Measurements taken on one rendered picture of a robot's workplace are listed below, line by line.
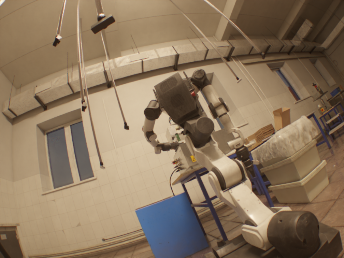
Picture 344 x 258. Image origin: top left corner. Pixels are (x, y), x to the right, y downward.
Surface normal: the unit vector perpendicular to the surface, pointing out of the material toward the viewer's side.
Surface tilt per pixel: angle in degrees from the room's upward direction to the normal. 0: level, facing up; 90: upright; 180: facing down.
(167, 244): 90
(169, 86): 89
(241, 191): 53
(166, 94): 104
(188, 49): 87
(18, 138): 90
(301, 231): 69
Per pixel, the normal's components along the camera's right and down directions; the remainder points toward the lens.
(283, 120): 0.31, 0.15
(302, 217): -0.20, -0.80
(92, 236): 0.11, -0.41
